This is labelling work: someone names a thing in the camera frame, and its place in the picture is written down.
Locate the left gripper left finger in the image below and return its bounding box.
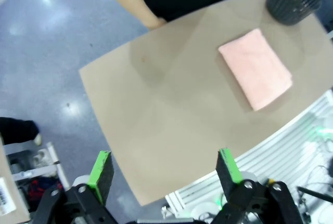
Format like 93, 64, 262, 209
32, 150, 119, 224

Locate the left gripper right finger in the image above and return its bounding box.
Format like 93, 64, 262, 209
212, 148, 304, 224

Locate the pink terry towel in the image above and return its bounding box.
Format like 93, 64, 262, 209
217, 28, 293, 112

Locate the person's right hand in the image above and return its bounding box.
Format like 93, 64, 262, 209
144, 13, 167, 30

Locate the white tubular table leg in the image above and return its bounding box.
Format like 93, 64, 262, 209
46, 142, 71, 191

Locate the red and blue cloth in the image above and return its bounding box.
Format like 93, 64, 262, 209
27, 178, 63, 204

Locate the cardboard box with label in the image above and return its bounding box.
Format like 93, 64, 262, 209
0, 138, 31, 224

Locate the black perforated plastic basket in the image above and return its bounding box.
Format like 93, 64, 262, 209
265, 0, 323, 26

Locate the white ribbed aluminium frame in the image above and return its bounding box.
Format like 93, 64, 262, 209
164, 88, 333, 210

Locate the black cable by frame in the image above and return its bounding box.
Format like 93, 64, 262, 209
297, 186, 333, 202

